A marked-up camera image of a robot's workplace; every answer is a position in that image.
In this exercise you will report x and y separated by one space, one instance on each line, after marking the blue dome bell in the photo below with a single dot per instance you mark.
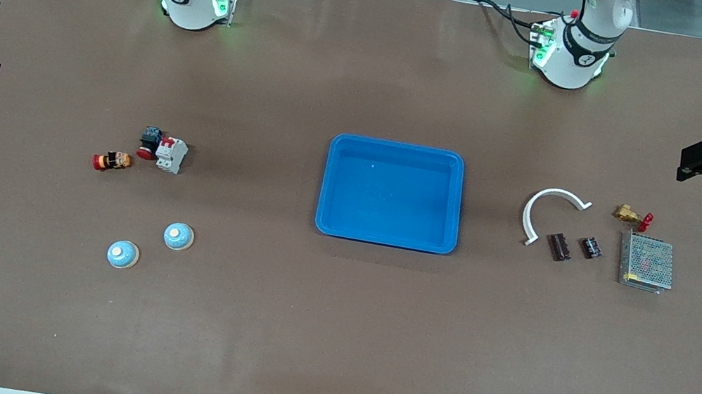
122 254
178 236

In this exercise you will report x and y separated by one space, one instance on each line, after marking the white curved plastic clip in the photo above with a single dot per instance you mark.
555 192

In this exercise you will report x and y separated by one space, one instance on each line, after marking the short dark electrolytic capacitor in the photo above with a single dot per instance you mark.
591 248

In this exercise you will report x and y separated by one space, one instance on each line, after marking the long dark electrolytic capacitor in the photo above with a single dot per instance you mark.
559 247

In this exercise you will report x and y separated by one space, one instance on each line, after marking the perforated metal power supply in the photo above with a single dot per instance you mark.
647 262

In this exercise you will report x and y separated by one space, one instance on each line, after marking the red mushroom emergency stop button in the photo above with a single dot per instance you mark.
150 140

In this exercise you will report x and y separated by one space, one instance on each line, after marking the red orange push button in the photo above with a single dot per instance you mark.
112 161

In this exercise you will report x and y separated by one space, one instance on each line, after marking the blue plastic tray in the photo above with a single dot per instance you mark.
392 193

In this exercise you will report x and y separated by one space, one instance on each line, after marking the white red circuit breaker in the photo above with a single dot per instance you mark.
171 155

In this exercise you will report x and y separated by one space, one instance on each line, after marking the brown table mat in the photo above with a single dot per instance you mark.
329 329

